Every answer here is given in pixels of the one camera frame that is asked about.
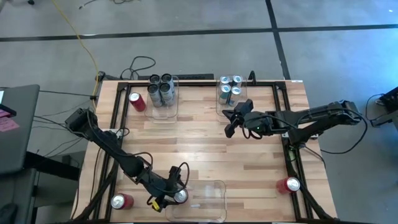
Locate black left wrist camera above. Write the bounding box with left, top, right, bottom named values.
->
left=169, top=166, right=183, bottom=182

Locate black phone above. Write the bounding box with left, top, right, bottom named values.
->
left=0, top=103, right=17, bottom=118

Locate yellow cable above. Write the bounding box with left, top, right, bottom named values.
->
left=50, top=0, right=101, bottom=110

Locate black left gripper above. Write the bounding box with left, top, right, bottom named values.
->
left=136, top=166, right=189, bottom=213

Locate clear plastic bin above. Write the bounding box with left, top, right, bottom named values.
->
left=165, top=179, right=227, bottom=223
left=215, top=74, right=249, bottom=118
left=144, top=74, right=180, bottom=121

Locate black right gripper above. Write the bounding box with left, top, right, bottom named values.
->
left=223, top=99, right=276, bottom=138

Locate black floor cable loop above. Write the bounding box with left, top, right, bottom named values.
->
left=119, top=55, right=157, bottom=80

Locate black floor device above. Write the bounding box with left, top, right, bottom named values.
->
left=375, top=86, right=398, bottom=128

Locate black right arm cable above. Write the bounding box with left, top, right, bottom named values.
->
left=320, top=107, right=369, bottom=156

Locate red Coke Zero can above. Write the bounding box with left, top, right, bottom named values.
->
left=128, top=91, right=147, bottom=113
left=110, top=193, right=135, bottom=210
left=173, top=188, right=189, bottom=205
left=275, top=177, right=301, bottom=195

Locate grey side desk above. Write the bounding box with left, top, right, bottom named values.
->
left=0, top=83, right=40, bottom=175

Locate pink sticky note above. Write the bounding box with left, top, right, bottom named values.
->
left=0, top=117, right=20, bottom=133

